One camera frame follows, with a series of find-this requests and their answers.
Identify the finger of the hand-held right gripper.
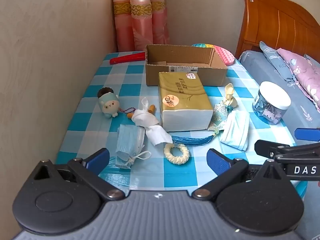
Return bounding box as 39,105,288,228
254,139,320,160
294,128,320,141

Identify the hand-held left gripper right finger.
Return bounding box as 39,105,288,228
191,148,288,202

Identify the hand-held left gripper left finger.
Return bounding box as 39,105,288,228
32,148,125,202

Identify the blue face mask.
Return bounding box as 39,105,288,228
220,111,250,151
115,124,152,169

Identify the blue tassel sachet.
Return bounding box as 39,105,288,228
171,102,229,147

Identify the cream hair scrunchie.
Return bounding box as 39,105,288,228
164,142,190,165

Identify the plush sheep keychain toy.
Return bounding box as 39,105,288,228
98,92,136,118

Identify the cream fabric bow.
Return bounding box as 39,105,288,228
221,83,238,110

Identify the white cloth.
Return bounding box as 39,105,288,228
131,97,173,146

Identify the brown cardboard box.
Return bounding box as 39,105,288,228
145,44,228,87

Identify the blue checkered tablecloth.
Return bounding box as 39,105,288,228
55,51,308,205

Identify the clear jar with white lid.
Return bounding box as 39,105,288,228
252,81,292,125

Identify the pink floral pillow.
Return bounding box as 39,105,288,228
277,48,320,113

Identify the gold tissue pack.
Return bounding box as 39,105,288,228
158,72,214,132

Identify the blue floral pillow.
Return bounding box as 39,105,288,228
259,41,304,85
304,54,320,68

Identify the bed with blue sheet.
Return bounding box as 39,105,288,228
237,50,320,240

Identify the rainbow pop bubble toy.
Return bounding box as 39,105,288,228
191,43,235,67

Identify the red folded fan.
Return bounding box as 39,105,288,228
110,52,146,65

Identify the wooden headboard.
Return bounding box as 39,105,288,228
235,0,320,63

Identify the pink curtain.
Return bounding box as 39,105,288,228
112,0,170,53

